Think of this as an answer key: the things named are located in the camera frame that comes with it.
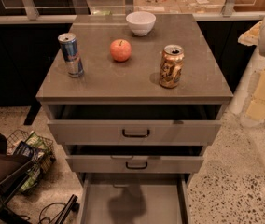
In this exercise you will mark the grey bottom drawer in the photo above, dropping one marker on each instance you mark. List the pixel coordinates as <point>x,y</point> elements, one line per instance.
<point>134,199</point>

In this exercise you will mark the grey drawer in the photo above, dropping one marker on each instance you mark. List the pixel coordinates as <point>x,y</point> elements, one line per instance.
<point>134,199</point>
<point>134,125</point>
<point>135,159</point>

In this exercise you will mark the grey drawer cabinet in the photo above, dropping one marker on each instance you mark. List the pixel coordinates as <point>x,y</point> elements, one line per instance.
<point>137,80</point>

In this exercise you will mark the grey top drawer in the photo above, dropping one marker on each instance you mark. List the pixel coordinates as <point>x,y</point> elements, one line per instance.
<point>134,125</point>

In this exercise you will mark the grey middle drawer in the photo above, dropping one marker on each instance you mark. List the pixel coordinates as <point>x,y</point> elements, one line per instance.
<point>135,159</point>

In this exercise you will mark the red apple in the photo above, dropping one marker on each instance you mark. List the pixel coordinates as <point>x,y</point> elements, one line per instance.
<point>120,50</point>

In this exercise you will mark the gold soda can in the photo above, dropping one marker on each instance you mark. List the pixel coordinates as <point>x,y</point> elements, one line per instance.
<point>171,65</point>

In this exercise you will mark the white ceramic bowl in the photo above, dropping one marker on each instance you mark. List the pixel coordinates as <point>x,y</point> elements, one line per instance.
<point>141,22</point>

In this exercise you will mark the blue silver energy drink can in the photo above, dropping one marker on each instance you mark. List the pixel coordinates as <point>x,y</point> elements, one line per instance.
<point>68,43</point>

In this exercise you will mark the green snack bag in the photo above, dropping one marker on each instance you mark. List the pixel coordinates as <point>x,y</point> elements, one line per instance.
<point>42,162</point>

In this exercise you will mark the cardboard box left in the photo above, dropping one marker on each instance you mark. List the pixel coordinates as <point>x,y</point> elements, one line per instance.
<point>157,6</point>

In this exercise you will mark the black bar tool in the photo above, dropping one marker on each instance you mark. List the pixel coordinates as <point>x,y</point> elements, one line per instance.
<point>71,206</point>

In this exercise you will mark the dark blue snack bag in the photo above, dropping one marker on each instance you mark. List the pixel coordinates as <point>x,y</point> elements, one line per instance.
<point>26,150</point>

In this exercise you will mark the black wire basket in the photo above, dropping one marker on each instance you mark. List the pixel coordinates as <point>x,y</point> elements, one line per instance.
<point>14,139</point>

